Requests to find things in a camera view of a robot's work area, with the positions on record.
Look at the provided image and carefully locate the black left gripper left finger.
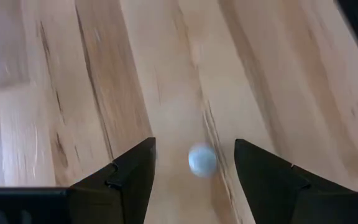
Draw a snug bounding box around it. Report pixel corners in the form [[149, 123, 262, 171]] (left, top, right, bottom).
[[68, 137, 157, 224]]

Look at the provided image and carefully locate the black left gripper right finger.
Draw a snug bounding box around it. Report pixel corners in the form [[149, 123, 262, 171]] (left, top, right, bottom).
[[234, 139, 356, 224]]

